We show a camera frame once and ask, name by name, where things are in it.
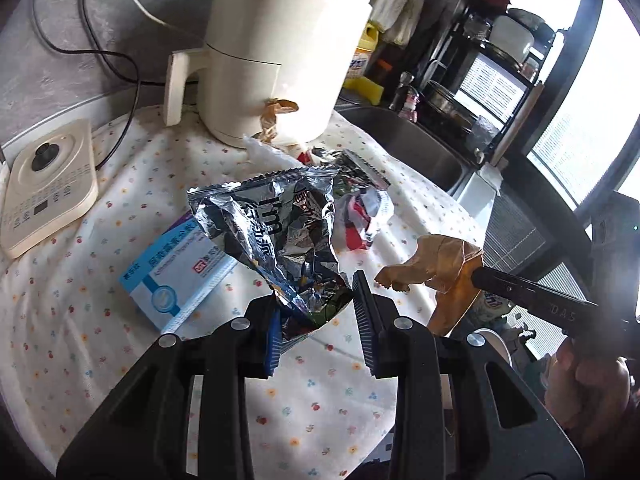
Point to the hanging cloth bags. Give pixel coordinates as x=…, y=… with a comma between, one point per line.
x=396, y=20

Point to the small crumpled foil wrapper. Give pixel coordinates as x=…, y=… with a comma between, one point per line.
x=362, y=205

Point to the silver foil snack bag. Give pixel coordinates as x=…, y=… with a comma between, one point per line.
x=280, y=225

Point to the cream air fryer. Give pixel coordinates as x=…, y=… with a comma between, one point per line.
x=256, y=50

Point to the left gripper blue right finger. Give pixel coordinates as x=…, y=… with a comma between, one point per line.
x=368, y=320

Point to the yellow sponge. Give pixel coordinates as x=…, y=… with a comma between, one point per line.
x=364, y=88

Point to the pink faucet attachment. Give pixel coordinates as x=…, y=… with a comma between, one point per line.
x=406, y=99

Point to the yellow detergent bottle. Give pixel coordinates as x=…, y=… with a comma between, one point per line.
x=361, y=58

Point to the floral white tablecloth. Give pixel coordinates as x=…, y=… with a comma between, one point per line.
x=81, y=306

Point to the crumpled brown paper scrap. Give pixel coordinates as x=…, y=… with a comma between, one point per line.
x=269, y=118

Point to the person's right hand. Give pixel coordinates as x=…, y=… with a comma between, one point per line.
x=587, y=395

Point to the white plastic wrapper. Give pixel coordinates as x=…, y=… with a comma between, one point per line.
x=263, y=157

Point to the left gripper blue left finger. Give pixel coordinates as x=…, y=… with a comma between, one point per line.
x=273, y=342

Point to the black dish rack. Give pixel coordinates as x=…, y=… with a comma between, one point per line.
x=482, y=74

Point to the cream kettle base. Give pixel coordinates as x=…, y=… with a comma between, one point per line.
x=52, y=183

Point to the stainless steel sink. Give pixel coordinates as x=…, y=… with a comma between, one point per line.
x=411, y=144

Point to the blue white medicine box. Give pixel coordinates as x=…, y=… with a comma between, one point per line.
x=175, y=274

